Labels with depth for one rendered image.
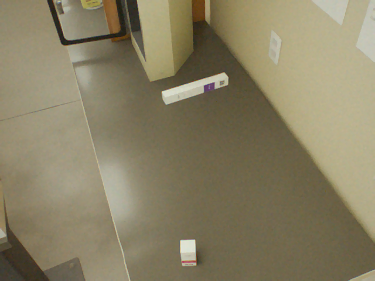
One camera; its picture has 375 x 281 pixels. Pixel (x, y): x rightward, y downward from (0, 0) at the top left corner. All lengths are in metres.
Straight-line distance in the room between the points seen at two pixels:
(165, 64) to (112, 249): 1.12
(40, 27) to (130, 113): 2.74
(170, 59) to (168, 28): 0.15
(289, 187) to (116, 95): 0.80
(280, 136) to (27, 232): 1.63
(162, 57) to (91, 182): 1.20
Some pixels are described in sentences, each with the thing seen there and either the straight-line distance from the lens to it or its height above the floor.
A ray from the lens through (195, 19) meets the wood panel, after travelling 2.07.
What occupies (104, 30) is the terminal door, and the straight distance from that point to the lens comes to 1.90.
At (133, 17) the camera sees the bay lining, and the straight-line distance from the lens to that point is 1.86.
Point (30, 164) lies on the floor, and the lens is 2.84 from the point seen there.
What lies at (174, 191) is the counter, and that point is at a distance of 1.30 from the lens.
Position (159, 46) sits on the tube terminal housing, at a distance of 1.62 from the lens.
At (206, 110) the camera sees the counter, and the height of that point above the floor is 0.94.
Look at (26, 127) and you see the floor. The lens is 3.11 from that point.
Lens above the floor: 2.01
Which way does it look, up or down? 48 degrees down
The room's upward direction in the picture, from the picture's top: 4 degrees counter-clockwise
